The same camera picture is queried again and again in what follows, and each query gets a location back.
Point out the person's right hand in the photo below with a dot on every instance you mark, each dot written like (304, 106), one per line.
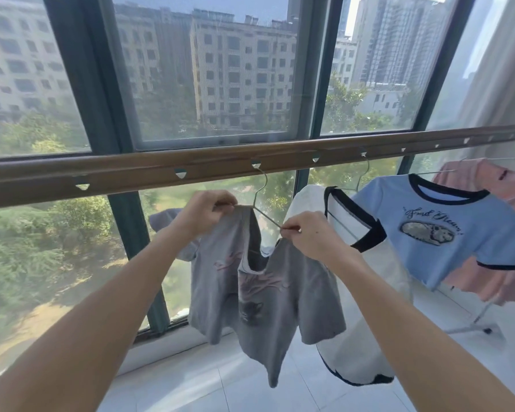
(313, 235)

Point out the person's left hand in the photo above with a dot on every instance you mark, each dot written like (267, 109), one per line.
(199, 214)

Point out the person's left fingers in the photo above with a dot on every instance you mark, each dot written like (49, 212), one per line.
(223, 202)

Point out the person's right fingers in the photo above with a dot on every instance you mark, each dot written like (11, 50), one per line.
(291, 230)

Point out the grey printed t-shirt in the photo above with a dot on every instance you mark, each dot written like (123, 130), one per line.
(261, 304)

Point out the person's right forearm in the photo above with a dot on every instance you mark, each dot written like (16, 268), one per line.
(412, 338)

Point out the person's left forearm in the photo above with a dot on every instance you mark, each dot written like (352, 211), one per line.
(90, 330)

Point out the white t-shirt with black trim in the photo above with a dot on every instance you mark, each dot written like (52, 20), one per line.
(369, 330)

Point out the light blue printed t-shirt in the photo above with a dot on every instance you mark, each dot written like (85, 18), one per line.
(455, 261)

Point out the green trees outside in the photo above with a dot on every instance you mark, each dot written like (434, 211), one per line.
(38, 261)

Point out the metal drying rack stand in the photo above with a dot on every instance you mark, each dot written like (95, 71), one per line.
(476, 328)

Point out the tall grey high-rise tower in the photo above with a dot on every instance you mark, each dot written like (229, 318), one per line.
(395, 38)

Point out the pink t-shirt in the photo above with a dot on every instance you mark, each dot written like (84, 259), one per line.
(510, 197)

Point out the wide beige apartment building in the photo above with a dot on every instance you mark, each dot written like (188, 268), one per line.
(21, 59)

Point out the pale sheer curtain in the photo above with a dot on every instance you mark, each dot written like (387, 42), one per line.
(506, 81)

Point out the brown notched clothes rail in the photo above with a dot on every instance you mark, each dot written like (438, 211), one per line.
(154, 167)

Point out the dark green window frame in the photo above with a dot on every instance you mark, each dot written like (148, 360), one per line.
(81, 81)

